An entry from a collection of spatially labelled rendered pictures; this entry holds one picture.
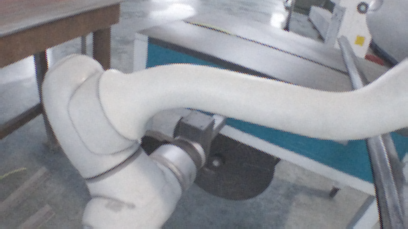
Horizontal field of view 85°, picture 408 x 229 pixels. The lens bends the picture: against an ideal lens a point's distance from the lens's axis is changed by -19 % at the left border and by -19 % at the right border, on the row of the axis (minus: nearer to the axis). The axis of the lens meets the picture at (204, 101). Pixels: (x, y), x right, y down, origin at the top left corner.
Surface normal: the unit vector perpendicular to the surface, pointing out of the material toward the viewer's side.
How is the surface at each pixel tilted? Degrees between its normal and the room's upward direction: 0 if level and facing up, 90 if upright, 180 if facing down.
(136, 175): 48
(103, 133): 77
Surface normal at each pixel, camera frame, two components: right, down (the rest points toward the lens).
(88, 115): -0.04, 0.09
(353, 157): -0.47, 0.38
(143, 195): 0.70, -0.33
